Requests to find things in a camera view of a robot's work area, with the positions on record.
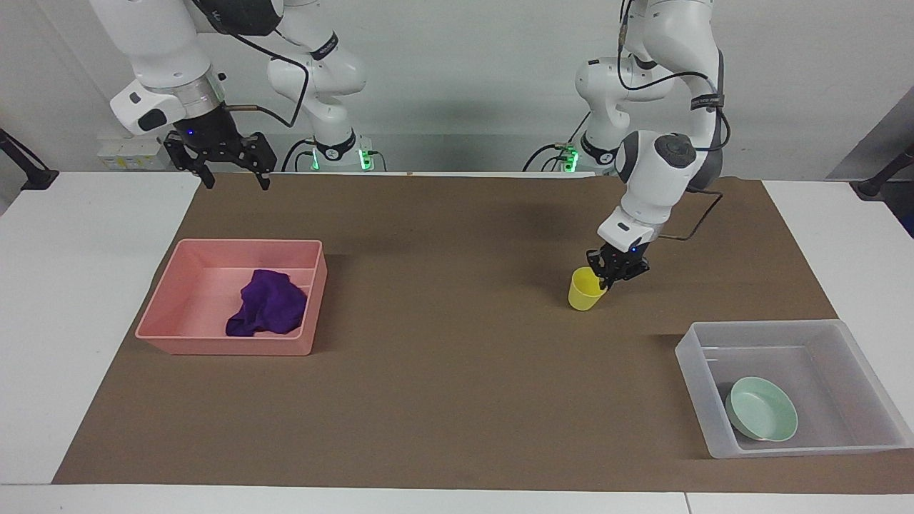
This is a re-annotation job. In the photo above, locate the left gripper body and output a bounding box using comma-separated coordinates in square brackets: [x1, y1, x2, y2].
[602, 242, 650, 276]

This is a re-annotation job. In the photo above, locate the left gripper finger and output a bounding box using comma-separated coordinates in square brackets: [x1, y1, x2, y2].
[586, 248, 612, 293]
[608, 261, 651, 288]

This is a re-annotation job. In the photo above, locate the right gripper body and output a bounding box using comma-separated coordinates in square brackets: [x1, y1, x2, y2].
[177, 105, 248, 164]

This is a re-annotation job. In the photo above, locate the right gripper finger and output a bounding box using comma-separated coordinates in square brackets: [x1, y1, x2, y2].
[163, 131, 217, 191]
[238, 131, 278, 192]

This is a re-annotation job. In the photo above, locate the yellow plastic cup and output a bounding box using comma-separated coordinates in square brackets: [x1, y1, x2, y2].
[568, 267, 608, 312]

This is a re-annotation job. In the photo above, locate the pink plastic box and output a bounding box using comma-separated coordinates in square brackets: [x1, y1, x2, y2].
[135, 238, 328, 357]

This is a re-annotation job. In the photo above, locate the clear plastic box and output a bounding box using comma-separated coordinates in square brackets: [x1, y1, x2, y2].
[675, 319, 914, 460]

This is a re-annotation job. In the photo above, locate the purple cloth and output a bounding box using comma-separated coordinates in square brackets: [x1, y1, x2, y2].
[225, 268, 308, 338]

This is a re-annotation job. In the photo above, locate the black stand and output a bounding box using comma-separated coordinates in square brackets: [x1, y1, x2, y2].
[0, 128, 60, 191]
[853, 142, 914, 201]

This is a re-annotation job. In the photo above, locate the light green bowl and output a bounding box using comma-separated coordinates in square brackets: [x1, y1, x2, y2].
[725, 376, 799, 443]

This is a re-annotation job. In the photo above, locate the black cable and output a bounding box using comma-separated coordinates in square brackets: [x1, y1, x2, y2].
[281, 138, 318, 173]
[616, 0, 731, 243]
[187, 0, 311, 130]
[521, 142, 573, 173]

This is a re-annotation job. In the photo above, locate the white wall socket strip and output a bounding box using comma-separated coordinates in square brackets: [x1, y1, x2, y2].
[96, 138, 170, 171]

